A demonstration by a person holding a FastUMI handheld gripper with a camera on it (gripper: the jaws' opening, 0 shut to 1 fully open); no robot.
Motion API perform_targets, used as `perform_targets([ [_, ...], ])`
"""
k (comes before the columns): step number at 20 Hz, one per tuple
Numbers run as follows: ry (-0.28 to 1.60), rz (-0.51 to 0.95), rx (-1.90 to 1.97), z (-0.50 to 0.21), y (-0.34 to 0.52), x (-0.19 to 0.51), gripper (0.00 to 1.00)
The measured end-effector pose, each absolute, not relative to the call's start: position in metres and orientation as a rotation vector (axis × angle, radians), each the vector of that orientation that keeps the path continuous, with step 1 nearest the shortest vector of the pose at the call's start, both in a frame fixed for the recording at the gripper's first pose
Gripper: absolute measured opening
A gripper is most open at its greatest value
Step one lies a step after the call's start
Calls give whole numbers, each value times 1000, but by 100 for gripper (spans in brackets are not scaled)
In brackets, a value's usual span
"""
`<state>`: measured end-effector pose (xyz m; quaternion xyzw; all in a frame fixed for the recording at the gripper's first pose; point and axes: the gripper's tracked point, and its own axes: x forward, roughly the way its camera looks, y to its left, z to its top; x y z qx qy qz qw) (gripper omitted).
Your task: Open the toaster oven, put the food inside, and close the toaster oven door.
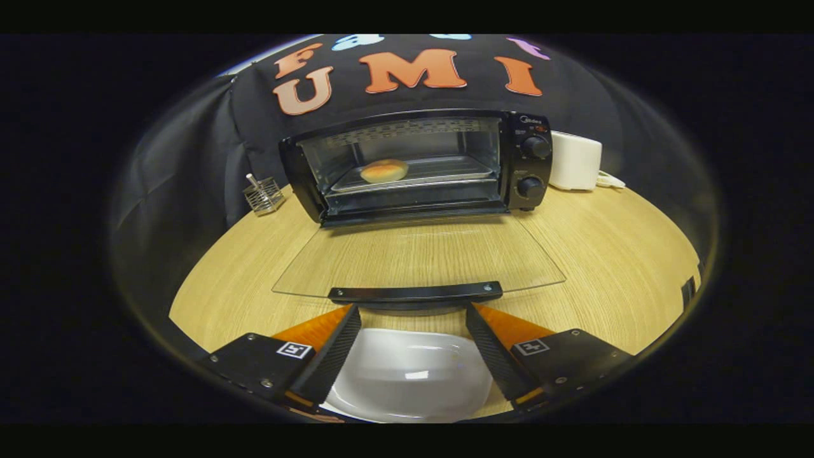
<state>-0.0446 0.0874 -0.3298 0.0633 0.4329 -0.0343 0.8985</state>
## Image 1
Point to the white bread toaster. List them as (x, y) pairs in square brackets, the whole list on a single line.
[(575, 162)]

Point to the black backdrop cloth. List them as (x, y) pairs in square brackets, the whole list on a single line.
[(191, 159)]

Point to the black toaster oven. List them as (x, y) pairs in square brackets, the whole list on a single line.
[(524, 165)]

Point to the white plate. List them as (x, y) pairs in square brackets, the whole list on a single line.
[(407, 381)]

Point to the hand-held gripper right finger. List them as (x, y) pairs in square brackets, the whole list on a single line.
[(493, 353)]

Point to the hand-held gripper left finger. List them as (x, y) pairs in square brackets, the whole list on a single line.
[(334, 356)]

